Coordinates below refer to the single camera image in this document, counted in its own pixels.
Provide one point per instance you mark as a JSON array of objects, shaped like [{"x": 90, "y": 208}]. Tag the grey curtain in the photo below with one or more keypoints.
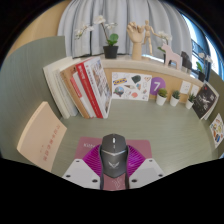
[{"x": 133, "y": 13}]

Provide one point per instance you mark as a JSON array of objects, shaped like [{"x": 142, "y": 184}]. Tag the white orchid in black pot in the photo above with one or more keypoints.
[
  {"x": 110, "y": 51},
  {"x": 201, "y": 76},
  {"x": 164, "y": 35}
]

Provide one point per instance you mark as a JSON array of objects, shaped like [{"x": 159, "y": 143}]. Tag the grey-green desk divider panel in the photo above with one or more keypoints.
[
  {"x": 23, "y": 76},
  {"x": 220, "y": 93}
]

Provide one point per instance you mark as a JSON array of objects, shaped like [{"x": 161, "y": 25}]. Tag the pale peach booklet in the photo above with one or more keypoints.
[{"x": 41, "y": 136}]

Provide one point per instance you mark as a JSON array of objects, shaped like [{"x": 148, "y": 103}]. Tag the white illustrated sticker card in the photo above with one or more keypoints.
[{"x": 131, "y": 86}]

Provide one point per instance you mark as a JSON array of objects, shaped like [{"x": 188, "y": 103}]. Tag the black-cover book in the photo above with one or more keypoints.
[{"x": 204, "y": 100}]

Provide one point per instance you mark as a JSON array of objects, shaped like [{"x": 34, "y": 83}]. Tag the wooden hand model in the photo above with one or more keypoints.
[{"x": 136, "y": 36}]

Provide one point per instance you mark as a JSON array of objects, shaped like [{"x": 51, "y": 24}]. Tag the window with dark frame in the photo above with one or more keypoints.
[{"x": 200, "y": 40}]

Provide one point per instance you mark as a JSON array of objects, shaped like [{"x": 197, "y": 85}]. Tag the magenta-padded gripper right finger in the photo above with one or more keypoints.
[{"x": 136, "y": 160}]

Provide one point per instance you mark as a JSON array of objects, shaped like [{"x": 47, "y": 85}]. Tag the black horse figure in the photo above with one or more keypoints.
[{"x": 185, "y": 60}]

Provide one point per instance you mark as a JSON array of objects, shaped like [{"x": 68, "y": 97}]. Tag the pink horse figure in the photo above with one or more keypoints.
[{"x": 171, "y": 56}]

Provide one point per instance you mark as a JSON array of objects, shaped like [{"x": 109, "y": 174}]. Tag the white book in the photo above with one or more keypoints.
[{"x": 56, "y": 86}]

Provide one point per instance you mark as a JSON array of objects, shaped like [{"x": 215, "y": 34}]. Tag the red-spined book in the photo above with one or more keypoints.
[{"x": 88, "y": 90}]

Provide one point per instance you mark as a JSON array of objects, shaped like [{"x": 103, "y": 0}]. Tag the dark grey computer mouse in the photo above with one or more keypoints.
[{"x": 114, "y": 156}]

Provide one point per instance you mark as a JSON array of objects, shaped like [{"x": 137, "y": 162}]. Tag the white wall socket plate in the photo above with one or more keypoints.
[
  {"x": 185, "y": 87},
  {"x": 194, "y": 89}
]

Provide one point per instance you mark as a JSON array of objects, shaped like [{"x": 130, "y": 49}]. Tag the wooden desk shelf ledge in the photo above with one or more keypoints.
[{"x": 133, "y": 65}]

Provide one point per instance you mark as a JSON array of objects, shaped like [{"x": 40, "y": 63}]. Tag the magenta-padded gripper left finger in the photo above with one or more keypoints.
[{"x": 91, "y": 160}]

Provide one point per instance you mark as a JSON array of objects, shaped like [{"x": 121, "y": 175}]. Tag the tan-cover book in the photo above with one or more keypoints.
[{"x": 75, "y": 95}]

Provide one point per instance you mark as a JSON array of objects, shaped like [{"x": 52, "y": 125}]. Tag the pink mouse pad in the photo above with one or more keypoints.
[{"x": 140, "y": 145}]

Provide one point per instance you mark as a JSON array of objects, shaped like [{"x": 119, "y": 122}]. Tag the small plant in white pot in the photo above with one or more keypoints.
[
  {"x": 161, "y": 100},
  {"x": 174, "y": 101},
  {"x": 189, "y": 104}
]

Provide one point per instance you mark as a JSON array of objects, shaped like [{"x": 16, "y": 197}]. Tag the purple round number sign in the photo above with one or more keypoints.
[{"x": 156, "y": 84}]

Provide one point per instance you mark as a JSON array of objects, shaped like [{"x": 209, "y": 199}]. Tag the wooden artist mannequin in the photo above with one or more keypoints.
[{"x": 147, "y": 35}]

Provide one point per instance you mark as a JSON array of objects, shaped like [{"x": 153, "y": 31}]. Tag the colourful food illustration card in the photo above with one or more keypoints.
[{"x": 217, "y": 130}]

